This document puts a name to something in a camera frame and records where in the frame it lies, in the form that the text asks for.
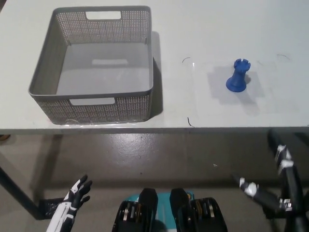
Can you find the right black ribbed body block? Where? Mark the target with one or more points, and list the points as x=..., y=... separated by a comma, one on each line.
x=181, y=200

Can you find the grey perforated plastic basket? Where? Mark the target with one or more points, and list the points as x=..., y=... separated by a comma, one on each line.
x=48, y=106

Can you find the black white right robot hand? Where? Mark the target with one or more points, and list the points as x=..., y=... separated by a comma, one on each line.
x=293, y=183

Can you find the grey tape patch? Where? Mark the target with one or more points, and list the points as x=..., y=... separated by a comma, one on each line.
x=217, y=96

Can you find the brown object under table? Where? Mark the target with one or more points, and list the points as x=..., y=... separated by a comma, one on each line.
x=3, y=137

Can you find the left black ribbed body block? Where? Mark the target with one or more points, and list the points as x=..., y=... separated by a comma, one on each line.
x=147, y=200

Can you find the blue rook chess piece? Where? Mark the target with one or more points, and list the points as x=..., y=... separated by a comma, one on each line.
x=237, y=77

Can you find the black perforated foot plate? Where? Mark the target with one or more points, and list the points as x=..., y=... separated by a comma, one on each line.
x=51, y=205

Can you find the black table leg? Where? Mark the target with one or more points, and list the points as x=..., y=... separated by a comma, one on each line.
x=17, y=191

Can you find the black ribbed body block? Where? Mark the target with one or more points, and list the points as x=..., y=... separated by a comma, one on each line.
x=147, y=200
x=181, y=200

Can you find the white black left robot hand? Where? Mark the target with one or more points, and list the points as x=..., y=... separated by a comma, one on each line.
x=70, y=203

